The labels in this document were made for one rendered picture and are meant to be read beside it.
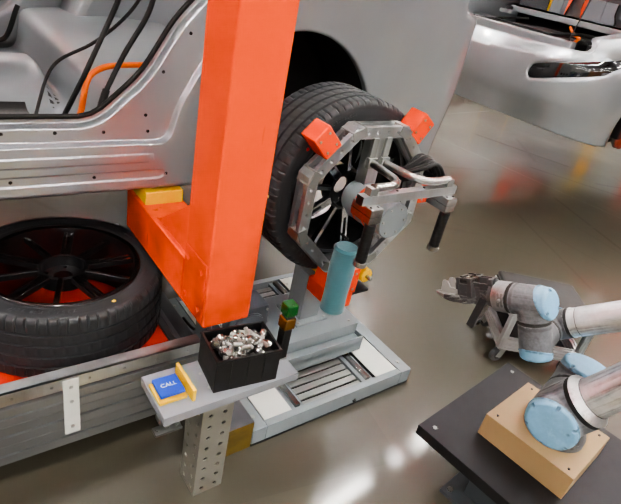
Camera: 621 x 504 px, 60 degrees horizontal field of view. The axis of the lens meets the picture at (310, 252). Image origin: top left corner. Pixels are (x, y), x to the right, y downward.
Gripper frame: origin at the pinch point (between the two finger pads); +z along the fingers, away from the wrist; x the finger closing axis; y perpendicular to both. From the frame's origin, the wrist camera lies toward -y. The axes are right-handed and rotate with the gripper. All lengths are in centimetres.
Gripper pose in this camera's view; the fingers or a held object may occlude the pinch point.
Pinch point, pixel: (440, 293)
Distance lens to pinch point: 178.8
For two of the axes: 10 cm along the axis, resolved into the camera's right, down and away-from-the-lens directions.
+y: -1.0, -9.8, -1.8
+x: -7.5, 1.9, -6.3
